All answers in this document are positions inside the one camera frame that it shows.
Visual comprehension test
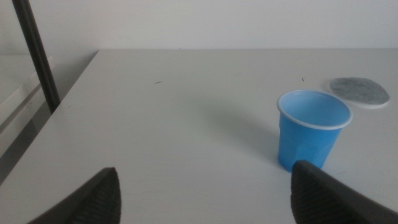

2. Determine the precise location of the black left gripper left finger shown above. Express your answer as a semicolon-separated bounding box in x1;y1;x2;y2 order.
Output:
27;167;122;224

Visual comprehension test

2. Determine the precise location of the round grey cup mat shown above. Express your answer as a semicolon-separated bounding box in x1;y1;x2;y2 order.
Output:
328;77;391;110

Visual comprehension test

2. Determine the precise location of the blue plastic cup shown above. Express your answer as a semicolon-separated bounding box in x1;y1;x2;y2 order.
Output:
276;89;353;173

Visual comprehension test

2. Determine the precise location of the black metal frame pole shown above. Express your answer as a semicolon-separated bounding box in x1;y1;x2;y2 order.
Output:
11;0;62;114

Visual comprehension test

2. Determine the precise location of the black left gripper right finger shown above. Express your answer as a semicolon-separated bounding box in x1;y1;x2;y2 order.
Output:
290;159;398;224

